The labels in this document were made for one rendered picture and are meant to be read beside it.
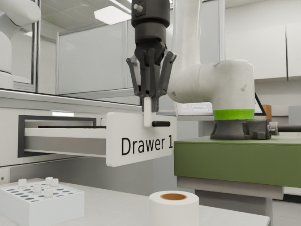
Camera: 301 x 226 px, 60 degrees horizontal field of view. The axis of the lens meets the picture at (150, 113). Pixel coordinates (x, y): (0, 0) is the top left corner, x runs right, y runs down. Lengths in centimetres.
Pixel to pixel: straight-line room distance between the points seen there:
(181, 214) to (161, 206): 3
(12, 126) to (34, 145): 7
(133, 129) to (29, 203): 28
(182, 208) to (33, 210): 20
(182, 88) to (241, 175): 33
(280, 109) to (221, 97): 337
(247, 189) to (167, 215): 41
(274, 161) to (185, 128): 174
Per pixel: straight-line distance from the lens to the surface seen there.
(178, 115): 145
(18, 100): 78
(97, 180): 98
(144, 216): 43
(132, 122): 58
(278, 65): 394
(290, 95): 423
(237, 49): 406
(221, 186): 76
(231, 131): 81
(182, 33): 95
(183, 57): 90
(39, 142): 73
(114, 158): 54
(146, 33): 61
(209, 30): 246
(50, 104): 83
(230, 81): 82
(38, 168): 81
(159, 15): 62
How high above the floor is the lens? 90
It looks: 3 degrees up
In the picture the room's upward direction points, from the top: straight up
